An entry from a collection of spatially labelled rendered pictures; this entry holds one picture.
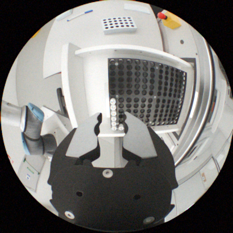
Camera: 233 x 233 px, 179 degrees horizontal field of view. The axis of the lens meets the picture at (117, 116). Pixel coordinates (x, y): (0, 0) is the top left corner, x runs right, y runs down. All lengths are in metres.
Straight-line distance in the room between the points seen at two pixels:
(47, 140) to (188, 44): 0.72
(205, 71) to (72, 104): 0.35
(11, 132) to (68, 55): 3.13
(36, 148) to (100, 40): 0.55
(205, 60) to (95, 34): 0.38
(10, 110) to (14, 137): 2.91
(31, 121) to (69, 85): 0.26
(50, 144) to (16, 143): 2.89
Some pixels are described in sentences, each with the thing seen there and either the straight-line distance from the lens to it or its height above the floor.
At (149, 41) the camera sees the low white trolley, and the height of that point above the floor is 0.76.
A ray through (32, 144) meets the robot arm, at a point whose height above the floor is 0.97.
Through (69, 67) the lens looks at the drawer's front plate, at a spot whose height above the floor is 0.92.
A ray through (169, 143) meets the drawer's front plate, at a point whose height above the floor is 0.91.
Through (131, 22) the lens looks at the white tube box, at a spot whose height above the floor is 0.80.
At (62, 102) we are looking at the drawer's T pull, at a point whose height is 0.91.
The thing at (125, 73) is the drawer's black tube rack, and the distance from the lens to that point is 0.18.
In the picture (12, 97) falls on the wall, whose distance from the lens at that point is 3.28.
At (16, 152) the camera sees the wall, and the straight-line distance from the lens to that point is 3.37.
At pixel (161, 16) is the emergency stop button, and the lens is 0.36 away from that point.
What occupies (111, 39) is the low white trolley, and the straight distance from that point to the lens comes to 0.36.
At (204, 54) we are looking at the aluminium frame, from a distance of 0.27.
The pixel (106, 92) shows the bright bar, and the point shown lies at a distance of 0.24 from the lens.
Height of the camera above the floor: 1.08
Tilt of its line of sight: 61 degrees down
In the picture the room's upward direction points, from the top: 177 degrees clockwise
